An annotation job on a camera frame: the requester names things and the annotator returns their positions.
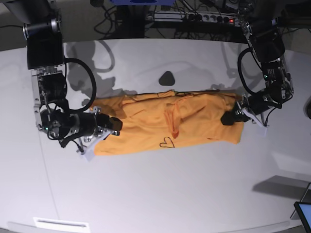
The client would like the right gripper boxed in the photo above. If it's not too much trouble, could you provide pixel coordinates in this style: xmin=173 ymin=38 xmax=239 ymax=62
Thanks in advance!
xmin=70 ymin=113 xmax=123 ymax=140

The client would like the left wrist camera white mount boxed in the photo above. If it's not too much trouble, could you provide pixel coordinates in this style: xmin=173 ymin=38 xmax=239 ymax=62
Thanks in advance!
xmin=233 ymin=94 xmax=268 ymax=137

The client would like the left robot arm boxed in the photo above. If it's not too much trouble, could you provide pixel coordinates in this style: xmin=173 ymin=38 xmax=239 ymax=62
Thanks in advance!
xmin=221 ymin=0 xmax=294 ymax=127

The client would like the tablet on stand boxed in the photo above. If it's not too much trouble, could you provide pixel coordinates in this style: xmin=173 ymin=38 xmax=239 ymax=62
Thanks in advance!
xmin=290 ymin=183 xmax=311 ymax=233

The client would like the white power strip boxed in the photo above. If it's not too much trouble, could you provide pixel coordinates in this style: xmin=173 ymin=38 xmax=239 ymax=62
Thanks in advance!
xmin=146 ymin=11 xmax=240 ymax=26

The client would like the dark round object right edge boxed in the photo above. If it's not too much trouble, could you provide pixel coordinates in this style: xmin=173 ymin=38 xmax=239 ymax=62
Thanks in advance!
xmin=304 ymin=97 xmax=311 ymax=119

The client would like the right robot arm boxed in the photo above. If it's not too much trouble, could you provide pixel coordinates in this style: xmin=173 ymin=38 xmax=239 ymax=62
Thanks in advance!
xmin=2 ymin=0 xmax=122 ymax=148

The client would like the orange T-shirt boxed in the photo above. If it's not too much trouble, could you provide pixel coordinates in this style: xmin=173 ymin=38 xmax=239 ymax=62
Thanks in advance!
xmin=93 ymin=90 xmax=243 ymax=156

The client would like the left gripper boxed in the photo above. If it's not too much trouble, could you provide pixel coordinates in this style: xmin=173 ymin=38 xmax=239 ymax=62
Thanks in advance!
xmin=221 ymin=94 xmax=273 ymax=126

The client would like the black triangular object on table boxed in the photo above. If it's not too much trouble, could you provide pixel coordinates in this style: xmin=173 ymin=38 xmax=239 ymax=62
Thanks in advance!
xmin=158 ymin=71 xmax=175 ymax=86

